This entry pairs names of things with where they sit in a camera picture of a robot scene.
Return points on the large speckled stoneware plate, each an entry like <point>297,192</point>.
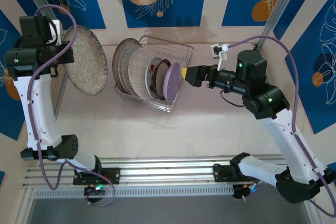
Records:
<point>86,61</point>
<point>117,58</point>

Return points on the black brown rimmed plate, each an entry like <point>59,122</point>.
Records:
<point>160,77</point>

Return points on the white blue grid plate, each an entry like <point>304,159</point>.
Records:
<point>137,72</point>

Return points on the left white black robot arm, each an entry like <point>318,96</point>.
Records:
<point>34,108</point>

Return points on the purple plate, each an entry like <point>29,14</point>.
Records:
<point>172,82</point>

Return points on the watermelon print plate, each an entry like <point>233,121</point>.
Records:
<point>150,77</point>

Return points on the small controller board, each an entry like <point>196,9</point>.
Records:
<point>94,190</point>
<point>240,191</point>

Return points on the aluminium base rail bed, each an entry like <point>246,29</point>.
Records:
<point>168,171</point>

